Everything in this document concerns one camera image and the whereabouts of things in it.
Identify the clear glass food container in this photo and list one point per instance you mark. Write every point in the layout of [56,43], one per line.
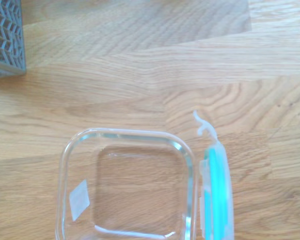
[130,185]

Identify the grey plastic cutlery basket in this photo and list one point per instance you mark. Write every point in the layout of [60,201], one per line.
[5,37]

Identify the clear lid with teal seal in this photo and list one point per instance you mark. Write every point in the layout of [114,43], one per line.
[217,187]

